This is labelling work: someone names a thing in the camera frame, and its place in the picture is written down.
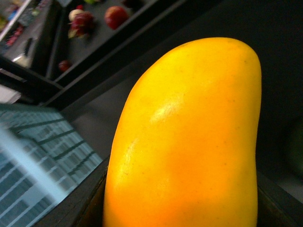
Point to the yellow mango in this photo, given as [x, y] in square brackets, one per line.
[183, 153]

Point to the light blue plastic basket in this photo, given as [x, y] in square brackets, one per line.
[42, 160]

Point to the small red fruit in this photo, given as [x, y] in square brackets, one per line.
[64, 65]

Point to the red apple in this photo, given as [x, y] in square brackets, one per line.
[115, 16]

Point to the pink dragon fruit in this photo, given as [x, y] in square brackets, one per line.
[82, 25]

